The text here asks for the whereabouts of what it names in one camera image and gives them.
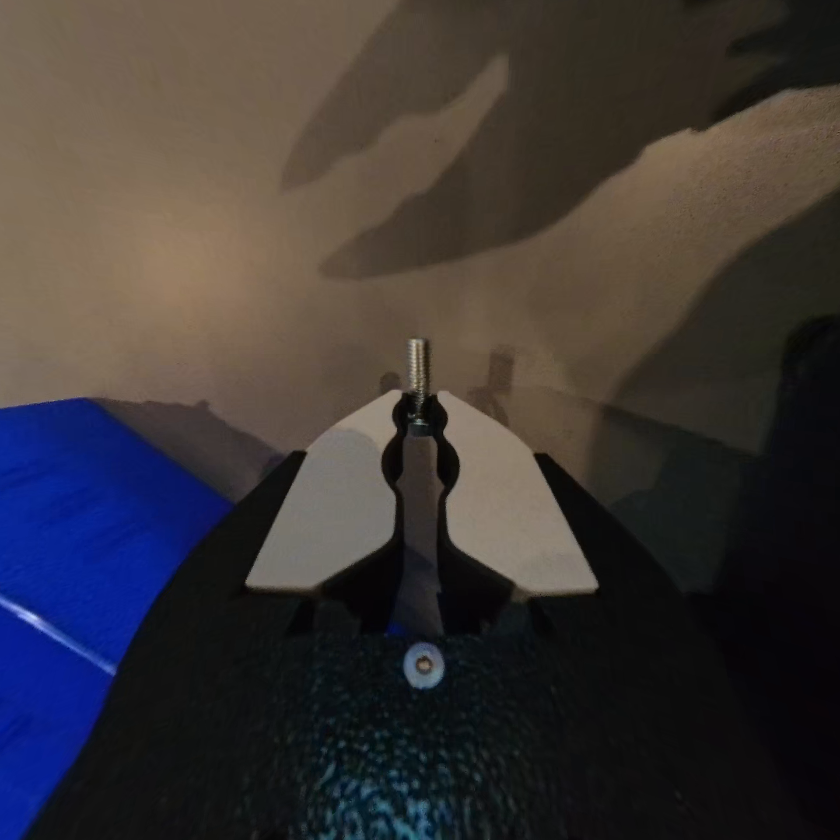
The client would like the navy sweatshirt yellow print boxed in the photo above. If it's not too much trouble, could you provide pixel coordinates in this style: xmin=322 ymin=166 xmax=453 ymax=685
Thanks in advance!
xmin=718 ymin=315 xmax=840 ymax=840

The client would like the blue plastic bin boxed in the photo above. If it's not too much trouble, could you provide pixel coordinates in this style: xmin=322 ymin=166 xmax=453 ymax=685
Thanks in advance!
xmin=0 ymin=399 xmax=237 ymax=840

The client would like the silver hex bolt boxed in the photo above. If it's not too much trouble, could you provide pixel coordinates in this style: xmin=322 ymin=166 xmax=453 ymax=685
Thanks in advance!
xmin=406 ymin=337 xmax=435 ymax=442

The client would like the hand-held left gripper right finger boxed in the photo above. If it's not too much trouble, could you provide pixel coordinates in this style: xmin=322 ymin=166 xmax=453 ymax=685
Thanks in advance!
xmin=436 ymin=390 xmax=599 ymax=598

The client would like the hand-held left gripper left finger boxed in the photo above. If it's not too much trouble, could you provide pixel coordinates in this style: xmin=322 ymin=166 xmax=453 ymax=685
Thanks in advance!
xmin=245 ymin=390 xmax=404 ymax=597

